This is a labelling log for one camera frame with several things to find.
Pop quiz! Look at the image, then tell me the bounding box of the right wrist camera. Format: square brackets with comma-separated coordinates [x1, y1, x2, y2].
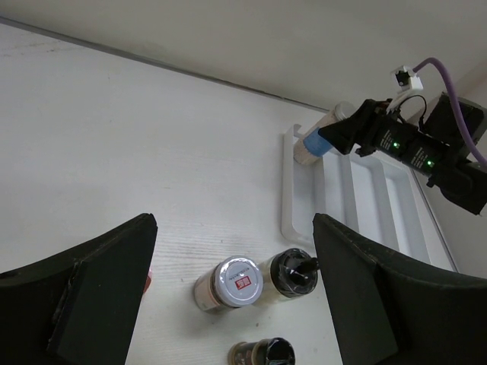
[391, 65, 424, 105]

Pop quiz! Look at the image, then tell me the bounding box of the pink cap spice bottle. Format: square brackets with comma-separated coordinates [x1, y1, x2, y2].
[143, 269, 153, 294]

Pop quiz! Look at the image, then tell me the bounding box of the small black cap pepper jar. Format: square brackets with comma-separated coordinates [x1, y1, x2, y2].
[228, 338, 296, 365]

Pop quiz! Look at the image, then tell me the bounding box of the white plastic organizer tray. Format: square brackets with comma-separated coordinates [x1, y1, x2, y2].
[281, 125, 457, 271]

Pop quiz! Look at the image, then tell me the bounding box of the black cap beige spice jar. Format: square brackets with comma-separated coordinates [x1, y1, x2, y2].
[256, 248, 319, 306]

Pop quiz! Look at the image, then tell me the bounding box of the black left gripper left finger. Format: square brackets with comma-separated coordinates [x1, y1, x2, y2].
[1, 213, 158, 364]

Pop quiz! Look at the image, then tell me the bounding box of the tall blue label spice bottle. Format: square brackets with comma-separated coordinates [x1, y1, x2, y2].
[293, 101, 357, 165]

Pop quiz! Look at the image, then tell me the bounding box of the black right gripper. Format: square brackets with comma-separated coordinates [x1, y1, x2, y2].
[318, 94, 486, 215]

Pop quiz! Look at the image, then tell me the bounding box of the white lid brown spice jar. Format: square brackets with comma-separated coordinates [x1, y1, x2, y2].
[193, 255, 263, 313]

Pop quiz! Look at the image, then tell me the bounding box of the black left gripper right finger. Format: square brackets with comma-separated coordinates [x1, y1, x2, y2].
[313, 214, 486, 364]

